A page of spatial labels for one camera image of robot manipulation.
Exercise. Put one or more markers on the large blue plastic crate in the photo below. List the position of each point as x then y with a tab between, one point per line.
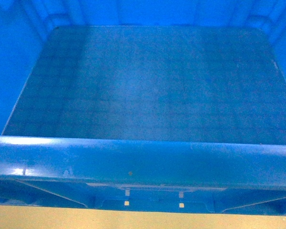
144	105

